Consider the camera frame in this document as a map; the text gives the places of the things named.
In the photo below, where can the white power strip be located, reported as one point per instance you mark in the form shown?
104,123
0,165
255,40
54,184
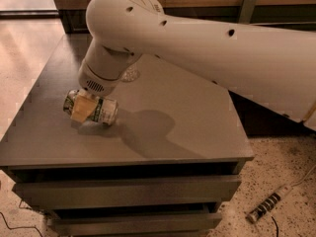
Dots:
268,204

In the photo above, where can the green white 7up can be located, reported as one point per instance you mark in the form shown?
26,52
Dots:
105,112

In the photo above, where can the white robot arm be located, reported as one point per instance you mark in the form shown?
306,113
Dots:
273,67

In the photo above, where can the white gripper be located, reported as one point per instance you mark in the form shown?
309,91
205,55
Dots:
94,82

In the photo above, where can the wooden wall counter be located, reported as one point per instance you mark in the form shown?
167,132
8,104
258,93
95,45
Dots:
289,14

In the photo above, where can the grey lower drawer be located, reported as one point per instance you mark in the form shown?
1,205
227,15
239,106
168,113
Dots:
130,225

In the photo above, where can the grey upper drawer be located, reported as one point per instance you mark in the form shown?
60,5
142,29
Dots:
133,192

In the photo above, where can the clear plastic water bottle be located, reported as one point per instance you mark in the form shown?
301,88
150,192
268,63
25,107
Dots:
130,74

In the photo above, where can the right metal bracket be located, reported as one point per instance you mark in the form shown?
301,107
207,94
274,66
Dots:
246,11

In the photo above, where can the grey drawer cabinet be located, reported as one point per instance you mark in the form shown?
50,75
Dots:
170,124

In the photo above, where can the grey drawer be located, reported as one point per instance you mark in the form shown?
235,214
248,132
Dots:
133,192
130,225

